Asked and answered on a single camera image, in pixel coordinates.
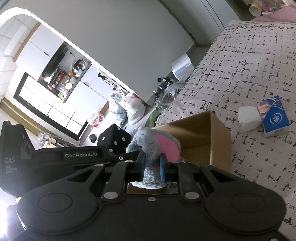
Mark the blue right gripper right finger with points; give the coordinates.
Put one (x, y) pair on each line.
(162, 166)

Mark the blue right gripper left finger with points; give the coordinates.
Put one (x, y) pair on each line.
(140, 166)

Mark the grey elephant plush toy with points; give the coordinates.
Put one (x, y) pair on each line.
(153, 142)

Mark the blue tissue pack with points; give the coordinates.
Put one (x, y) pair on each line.
(273, 116)

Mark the black dice plush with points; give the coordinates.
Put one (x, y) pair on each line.
(115, 139)

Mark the cardboard box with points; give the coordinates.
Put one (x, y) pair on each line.
(204, 140)

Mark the white plastic bag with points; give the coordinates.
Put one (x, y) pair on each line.
(128, 108)

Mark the white plastic roll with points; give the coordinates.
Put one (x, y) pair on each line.
(182, 68)

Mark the white crumpled tissue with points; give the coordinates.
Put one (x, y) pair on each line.
(249, 118)

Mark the dark shelf with items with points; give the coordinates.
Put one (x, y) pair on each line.
(64, 70)

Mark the patterned white bed cover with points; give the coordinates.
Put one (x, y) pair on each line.
(249, 62)

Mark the paper cup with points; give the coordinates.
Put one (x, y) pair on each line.
(255, 9)

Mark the pink blanket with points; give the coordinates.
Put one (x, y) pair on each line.
(286, 14)

